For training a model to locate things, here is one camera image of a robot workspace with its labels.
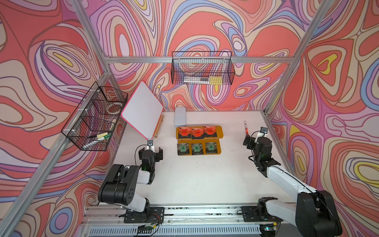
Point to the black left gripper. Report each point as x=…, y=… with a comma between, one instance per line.
x=157, y=155

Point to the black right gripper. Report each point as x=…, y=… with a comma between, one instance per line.
x=251, y=141

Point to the green tea bag large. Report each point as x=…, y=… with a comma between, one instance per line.
x=183, y=149

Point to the red tea bag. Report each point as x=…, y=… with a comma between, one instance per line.
x=210, y=131
x=184, y=133
x=197, y=133

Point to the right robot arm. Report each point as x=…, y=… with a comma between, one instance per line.
x=314, y=214

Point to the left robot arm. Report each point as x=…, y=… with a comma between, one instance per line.
x=119, y=188

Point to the yellow wooden two-tier shelf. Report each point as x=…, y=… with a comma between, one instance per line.
x=204, y=140

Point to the red whiteboard marker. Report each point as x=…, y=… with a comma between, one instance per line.
x=246, y=128

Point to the wooden whiteboard stand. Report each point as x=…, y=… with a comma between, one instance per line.
x=158, y=126

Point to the pink-framed whiteboard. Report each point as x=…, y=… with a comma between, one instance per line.
x=143, y=111

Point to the white plastic box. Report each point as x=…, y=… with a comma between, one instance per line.
x=180, y=118

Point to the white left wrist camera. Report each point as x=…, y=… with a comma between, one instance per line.
x=150, y=145

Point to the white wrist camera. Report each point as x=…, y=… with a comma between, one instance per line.
x=150, y=145
x=262, y=132

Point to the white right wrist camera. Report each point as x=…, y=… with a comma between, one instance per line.
x=262, y=132

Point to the black wire basket left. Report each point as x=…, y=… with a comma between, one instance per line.
x=91, y=126

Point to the black wire basket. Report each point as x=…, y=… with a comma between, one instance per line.
x=202, y=68
x=91, y=126

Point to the black wire basket back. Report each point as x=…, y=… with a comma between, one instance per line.
x=202, y=68

